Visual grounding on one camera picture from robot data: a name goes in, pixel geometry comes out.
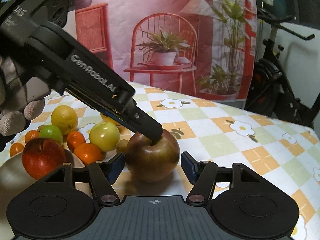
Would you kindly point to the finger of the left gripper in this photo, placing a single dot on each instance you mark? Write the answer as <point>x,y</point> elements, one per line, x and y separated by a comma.
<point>136,121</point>

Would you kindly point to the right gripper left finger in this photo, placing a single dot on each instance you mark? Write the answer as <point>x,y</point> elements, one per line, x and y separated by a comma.
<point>102,176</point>

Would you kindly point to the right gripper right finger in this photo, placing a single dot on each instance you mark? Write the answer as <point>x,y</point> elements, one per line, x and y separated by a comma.
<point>202,175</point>

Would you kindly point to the orange mandarin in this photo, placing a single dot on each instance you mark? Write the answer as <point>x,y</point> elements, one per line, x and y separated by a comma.
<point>16,148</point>
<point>32,134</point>
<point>88,153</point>
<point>75,139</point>

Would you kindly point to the yellow-green apple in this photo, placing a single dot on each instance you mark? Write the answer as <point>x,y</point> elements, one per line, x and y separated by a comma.
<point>105,135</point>

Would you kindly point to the dull red-brown apple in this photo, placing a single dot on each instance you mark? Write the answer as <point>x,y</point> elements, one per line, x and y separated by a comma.
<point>152,162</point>

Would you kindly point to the bright red apple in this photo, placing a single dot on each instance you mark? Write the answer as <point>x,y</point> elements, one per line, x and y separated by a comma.
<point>41,156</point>

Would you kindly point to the yellow lemon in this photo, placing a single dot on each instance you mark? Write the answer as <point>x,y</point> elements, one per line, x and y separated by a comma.
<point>109,119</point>
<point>65,118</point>

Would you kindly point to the bright green apple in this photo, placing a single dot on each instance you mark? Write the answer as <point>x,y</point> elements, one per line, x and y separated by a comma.
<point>52,132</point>

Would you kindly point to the small brown kiwi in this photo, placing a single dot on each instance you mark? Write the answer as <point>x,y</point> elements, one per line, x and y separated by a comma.
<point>121,146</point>

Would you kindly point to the grey gloved hand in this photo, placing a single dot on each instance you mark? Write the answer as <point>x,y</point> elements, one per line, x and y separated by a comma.
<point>22,97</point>

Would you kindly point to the floral checkered tablecloth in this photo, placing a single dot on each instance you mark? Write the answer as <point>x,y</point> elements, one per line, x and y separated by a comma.
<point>285,154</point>

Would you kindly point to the beige ceramic bowl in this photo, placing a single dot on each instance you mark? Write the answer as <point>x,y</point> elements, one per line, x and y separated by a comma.
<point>52,208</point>

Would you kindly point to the pink printed backdrop cloth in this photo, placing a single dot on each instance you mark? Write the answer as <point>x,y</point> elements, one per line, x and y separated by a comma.
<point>203,48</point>

